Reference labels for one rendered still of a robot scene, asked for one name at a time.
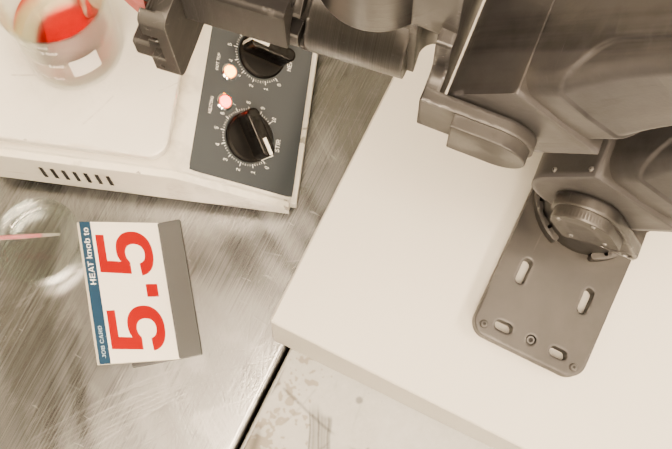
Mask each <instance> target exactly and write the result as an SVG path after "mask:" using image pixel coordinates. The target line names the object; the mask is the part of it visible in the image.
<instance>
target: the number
mask: <svg viewBox="0 0 672 449"><path fill-rule="evenodd" d="M91 231H92V238H93V245H94V252H95V258H96V265H97V272H98V279H99V285H100V292H101V299H102V306H103V312H104V319H105V326H106V333H107V339H108V346H109V353H110V359H120V358H134V357H149V356H164V355H171V351H170V345H169V339H168V333H167V326H166V320H165V314H164V308H163V301H162V295H161V289H160V283H159V277H158V270H157V264H156V258H155V252H154V245H153V239H152V233H151V227H140V226H91Z"/></svg>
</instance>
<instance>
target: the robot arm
mask: <svg viewBox="0 0 672 449"><path fill-rule="evenodd" d="M125 1H126V2H127V3H128V4H129V5H130V6H131V7H132V8H133V9H135V10H136V11H137V12H138V15H137V21H138V27H137V29H136V32H135V34H134V37H133V43H134V45H135V48H136V50H137V52H138V53H141V54H145V55H148V56H151V57H152V58H153V60H154V63H155V65H156V67H157V68H158V69H161V70H164V71H168V72H171V73H174V74H178V75H181V76H182V75H184V73H185V72H186V70H187V67H188V65H189V62H190V59H191V57H192V54H193V52H194V49H195V46H196V44H197V41H198V39H199V36H200V33H201V31H202V28H203V26H204V24H207V25H210V26H213V27H217V28H220V29H223V30H227V31H230V32H233V33H237V34H240V35H243V36H247V37H250V38H253V39H257V40H260V41H263V42H267V43H270V44H273V45H277V46H280V47H283V48H287V49H288V47H289V44H290V45H293V46H296V47H299V46H301V47H302V48H301V49H303V50H306V51H310V52H313V53H316V54H320V55H323V56H326V57H330V58H333V59H336V60H340V61H343V62H346V63H350V64H353V65H356V66H360V67H363V68H366V69H370V70H373V71H376V72H380V73H383V74H386V75H390V76H393V77H396V78H400V79H402V78H403V77H404V75H405V73H406V71H407V70H408V71H411V72H413V71H414V68H415V65H416V62H417V59H418V56H419V53H420V51H421V50H422V49H423V48H424V47H426V46H428V45H431V44H435V52H434V59H433V65H432V68H431V71H430V74H429V77H428V80H427V82H426V85H425V88H424V90H423V92H422V95H421V97H420V100H419V107H418V116H417V123H419V124H421V125H424V126H427V127H429V128H432V129H435V130H437V131H440V132H442V133H445V134H448V139H447V144H446V146H447V147H448V148H451V149H454V150H456V151H459V152H461V153H464V154H467V155H469V156H472V157H474V158H477V159H480V160H482V161H485V162H487V163H490V164H493V165H496V166H500V167H504V168H510V169H518V168H522V167H523V166H524V165H525V163H526V160H527V158H528V157H531V156H532V154H533V152H541V153H543V155H542V157H541V160H540V162H539V165H538V168H537V170H536V173H535V175H534V178H533V180H532V184H531V185H532V188H531V191H530V193H529V195H528V197H527V199H526V202H525V204H524V206H523V208H522V210H521V212H520V215H519V217H518V219H517V221H516V223H515V226H514V228H513V230H512V232H511V234H510V237H509V239H508V241H507V243H506V245H505V248H504V250H503V252H502V254H501V256H500V258H499V261H498V263H497V265H496V267H495V269H494V272H493V274H492V276H491V278H490V280H489V283H488V285H487V287H486V289H485V291H484V294H483V296H482V298H481V300H480V302H479V304H478V307H477V309H476V311H475V313H474V315H473V318H472V326H473V329H474V331H475V333H476V334H477V335H478V336H479V337H481V338H483V339H485V340H487V341H489V342H491V343H493V344H495V345H497V346H499V347H501V348H503V349H505V350H508V351H510V352H512V353H514V354H516V355H518V356H520V357H522V358H524V359H526V360H528V361H530V362H532V363H534V364H536V365H538V366H540V367H542V368H544V369H547V370H549V371H551V372H553V373H555V374H557V375H559V376H561V377H572V376H576V375H578V374H580V373H581V372H582V371H583V370H584V369H585V367H586V364H587V362H588V360H589V358H590V355H591V353H592V351H593V348H594V346H595V344H596V341H597V339H598V337H599V334H600V332H601V330H602V327H603V325H604V323H605V320H606V318H607V316H608V313H609V311H610V309H611V306H612V304H613V302H614V300H615V297H616V295H617V293H618V290H619V288H620V286H621V283H622V281H623V279H624V276H625V274H626V272H627V269H628V267H629V265H630V262H631V260H635V259H637V258H638V255H639V252H640V250H641V247H642V244H643V242H644V239H645V236H646V233H648V232H649V231H658V232H672V0H486V1H485V3H484V6H483V8H482V11H481V13H480V16H479V18H478V20H477V23H476V25H475V28H474V30H473V33H472V35H471V37H470V40H469V42H468V45H467V47H466V50H465V52H464V55H463V57H462V59H461V62H460V64H459V67H458V69H457V72H456V74H455V76H454V79H453V81H452V84H451V86H450V89H449V91H448V94H445V91H446V89H447V87H448V84H449V82H450V79H451V77H452V74H453V72H454V70H455V67H456V65H457V62H458V60H459V57H460V55H461V53H462V50H463V48H464V45H465V43H466V40H467V38H468V35H469V33H470V31H471V28H472V26H473V23H474V21H475V18H476V16H477V14H478V11H479V9H480V6H481V4H482V1H483V0H125ZM523 261H526V262H527V263H528V265H529V268H528V270H527V272H526V275H525V277H524V279H523V281H522V284H519V283H517V282H516V275H517V273H518V271H519V269H520V266H521V264H522V262H523ZM584 291H587V292H588V293H589V295H590V297H589V300H588V302H587V304H586V306H585V309H584V311H583V313H582V314H581V313H579V312H578V310H577V307H578V305H579V303H580V300H581V298H582V296H583V293H584ZM496 321H497V322H500V323H502V324H504V325H506V326H508V328H509V333H508V334H507V333H504V332H502V331H500V330H498V329H497V328H496V327H495V322H496ZM550 348H553V349H555V350H557V351H559V352H561V353H562V354H563V359H562V360H560V359H558V358H556V357H554V356H552V355H551V354H550V352H549V350H550Z"/></svg>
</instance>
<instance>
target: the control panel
mask: <svg viewBox="0 0 672 449"><path fill-rule="evenodd" d="M243 37H244V36H243V35H240V34H237V33H233V32H230V31H227V30H223V29H220V28H217V27H213V26H212V31H211V37H210V43H209V49H208V55H207V61H206V67H205V73H204V79H203V85H202V91H201V97H200V103H199V109H198V115H197V121H196V127H195V133H194V139H193V145H192V151H191V157H190V163H189V165H190V167H189V169H191V170H193V171H196V172H200V173H203V174H207V175H211V176H214V177H218V178H221V179H225V180H229V181H232V182H236V183H239V184H243V185H247V186H250V187H254V188H257V189H261V190H265V191H268V192H272V193H275V194H279V195H283V196H286V197H292V193H293V187H294V180H295V173H296V166H297V159H298V152H299V145H300V138H301V131H302V124H303V117H304V110H305V103H306V96H307V89H308V82H309V75H310V68H311V61H312V54H313V52H310V51H306V50H303V49H301V48H302V47H301V46H299V47H296V46H293V45H290V44H289V48H291V49H293V50H294V52H295V55H296V56H295V59H294V60H293V61H292V62H290V63H288V64H286V65H284V67H283V69H282V70H281V71H280V73H279V74H277V75H276V76H274V77H272V78H269V79H260V78H257V77H255V76H253V75H251V74H250V73H249V72H248V71H247V70H246V69H245V68H244V66H243V65H242V62H241V60H240V56H239V47H240V43H241V41H242V39H243ZM228 65H231V66H233V67H234V68H235V69H236V75H235V76H234V77H232V78H229V77H227V76H226V74H225V72H224V69H225V67H226V66H228ZM223 95H227V96H229V97H230V99H231V105H230V106H229V107H228V108H224V107H223V106H221V104H220V97H221V96H223ZM250 108H256V109H257V110H258V111H259V113H260V115H261V116H262V117H263V118H264V119H265V120H266V121H267V122H268V124H269V126H270V128H271V130H272V134H273V146H274V149H275V152H274V154H273V156H272V157H270V158H268V159H265V160H263V161H261V160H260V161H258V162H254V163H249V162H244V161H242V160H240V159H238V158H237V157H235V156H234V155H233V153H232V152H231V151H230V149H229V147H228V145H227V141H226V129H227V126H228V123H229V122H230V120H231V119H232V118H233V117H234V116H236V115H238V114H240V113H242V112H244V111H246V110H248V109H250Z"/></svg>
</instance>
